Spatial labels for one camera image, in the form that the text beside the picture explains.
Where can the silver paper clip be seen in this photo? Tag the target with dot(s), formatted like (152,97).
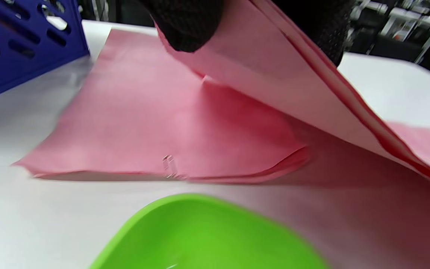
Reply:
(168,166)

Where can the pink paper stack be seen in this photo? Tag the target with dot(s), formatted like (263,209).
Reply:
(144,112)
(274,74)

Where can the person's right hand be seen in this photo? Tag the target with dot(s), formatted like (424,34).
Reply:
(185,26)

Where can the green plastic bowl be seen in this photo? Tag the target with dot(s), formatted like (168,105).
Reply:
(200,231)

